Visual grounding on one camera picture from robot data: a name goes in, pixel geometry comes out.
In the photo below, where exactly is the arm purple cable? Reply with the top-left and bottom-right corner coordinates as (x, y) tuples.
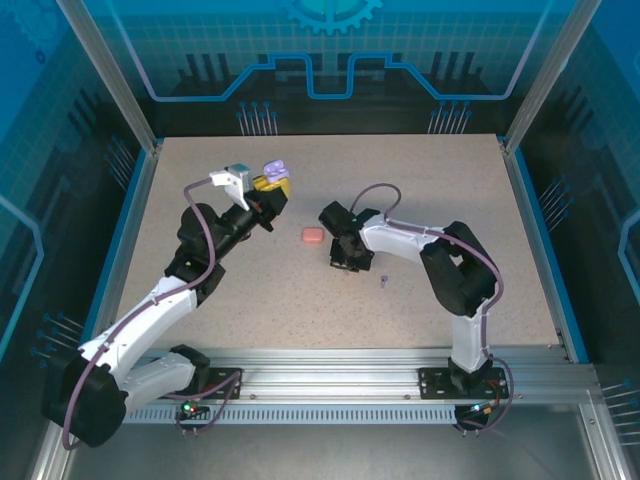
(62, 177), (246, 449)
(349, 183), (516, 436)

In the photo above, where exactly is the grey metal bottom panel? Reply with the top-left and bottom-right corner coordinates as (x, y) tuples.
(64, 422), (601, 480)

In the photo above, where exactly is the aluminium frame rail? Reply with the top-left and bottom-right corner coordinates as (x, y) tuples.
(119, 347), (601, 406)

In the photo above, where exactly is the blue table side trim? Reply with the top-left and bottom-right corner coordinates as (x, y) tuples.
(74, 142), (164, 364)
(499, 134), (590, 364)

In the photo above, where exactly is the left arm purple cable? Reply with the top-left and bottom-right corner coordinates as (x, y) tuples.
(62, 177), (246, 449)

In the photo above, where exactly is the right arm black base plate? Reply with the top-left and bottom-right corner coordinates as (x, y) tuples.
(418, 367), (506, 401)

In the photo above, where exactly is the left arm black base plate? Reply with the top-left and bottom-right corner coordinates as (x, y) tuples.
(189, 367), (244, 401)

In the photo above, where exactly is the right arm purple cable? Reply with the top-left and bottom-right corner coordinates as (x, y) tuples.
(349, 183), (516, 436)

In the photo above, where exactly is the slotted grey cable duct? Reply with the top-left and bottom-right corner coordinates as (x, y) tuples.
(122, 403), (501, 426)

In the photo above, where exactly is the aluminium corner post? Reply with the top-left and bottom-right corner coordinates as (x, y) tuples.
(502, 0), (601, 154)
(55, 0), (164, 154)

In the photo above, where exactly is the purple round charging case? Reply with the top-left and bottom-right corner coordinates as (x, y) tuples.
(261, 158), (292, 183)

